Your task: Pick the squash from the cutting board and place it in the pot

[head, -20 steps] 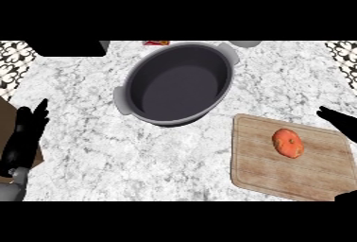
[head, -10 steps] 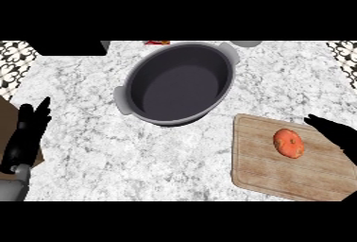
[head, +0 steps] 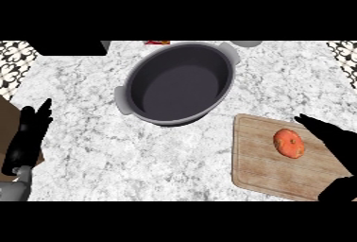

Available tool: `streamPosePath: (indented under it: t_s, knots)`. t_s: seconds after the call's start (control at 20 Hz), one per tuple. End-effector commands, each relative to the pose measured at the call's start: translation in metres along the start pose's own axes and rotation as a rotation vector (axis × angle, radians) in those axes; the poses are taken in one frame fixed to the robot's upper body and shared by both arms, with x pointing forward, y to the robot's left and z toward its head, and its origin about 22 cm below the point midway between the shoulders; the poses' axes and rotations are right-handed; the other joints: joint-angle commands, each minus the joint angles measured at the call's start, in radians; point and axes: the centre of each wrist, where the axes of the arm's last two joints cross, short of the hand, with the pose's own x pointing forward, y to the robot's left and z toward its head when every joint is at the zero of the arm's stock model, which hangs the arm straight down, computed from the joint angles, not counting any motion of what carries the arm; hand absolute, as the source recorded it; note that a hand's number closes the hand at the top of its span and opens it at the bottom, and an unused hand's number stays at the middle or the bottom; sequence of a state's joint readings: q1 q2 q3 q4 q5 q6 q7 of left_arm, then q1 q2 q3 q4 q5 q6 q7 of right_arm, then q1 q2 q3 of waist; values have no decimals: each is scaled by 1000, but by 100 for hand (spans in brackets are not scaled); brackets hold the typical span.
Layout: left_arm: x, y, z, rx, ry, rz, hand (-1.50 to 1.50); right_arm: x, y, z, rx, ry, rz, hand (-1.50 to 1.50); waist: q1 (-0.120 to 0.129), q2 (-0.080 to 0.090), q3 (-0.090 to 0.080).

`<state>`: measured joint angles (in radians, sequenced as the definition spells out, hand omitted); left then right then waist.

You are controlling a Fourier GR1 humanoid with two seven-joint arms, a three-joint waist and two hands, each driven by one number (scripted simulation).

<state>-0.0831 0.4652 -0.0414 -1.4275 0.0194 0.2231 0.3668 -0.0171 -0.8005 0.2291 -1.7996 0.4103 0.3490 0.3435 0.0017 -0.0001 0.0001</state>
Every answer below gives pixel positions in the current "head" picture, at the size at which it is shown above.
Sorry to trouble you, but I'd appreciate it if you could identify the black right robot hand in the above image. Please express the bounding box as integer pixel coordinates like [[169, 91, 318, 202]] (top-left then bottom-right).
[[293, 113, 357, 202]]

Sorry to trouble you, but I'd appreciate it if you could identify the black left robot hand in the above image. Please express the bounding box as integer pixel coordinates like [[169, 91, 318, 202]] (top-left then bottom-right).
[[0, 97, 54, 177]]

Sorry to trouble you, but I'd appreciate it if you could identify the orange squash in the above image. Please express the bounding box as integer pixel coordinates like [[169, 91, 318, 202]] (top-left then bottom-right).
[[271, 128, 306, 160]]

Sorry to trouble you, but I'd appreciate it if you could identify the wooden cutting board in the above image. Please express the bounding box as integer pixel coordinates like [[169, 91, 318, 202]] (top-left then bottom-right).
[[231, 113, 357, 202]]

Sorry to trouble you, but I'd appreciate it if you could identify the dark grey oval pot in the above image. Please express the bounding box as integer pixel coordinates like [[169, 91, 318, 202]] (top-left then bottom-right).
[[113, 42, 241, 127]]

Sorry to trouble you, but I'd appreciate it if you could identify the black appliance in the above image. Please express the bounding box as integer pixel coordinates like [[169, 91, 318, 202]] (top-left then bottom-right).
[[26, 41, 111, 57]]

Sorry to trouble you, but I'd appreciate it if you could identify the grey round object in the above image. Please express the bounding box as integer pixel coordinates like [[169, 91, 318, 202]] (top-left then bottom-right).
[[229, 41, 265, 48]]

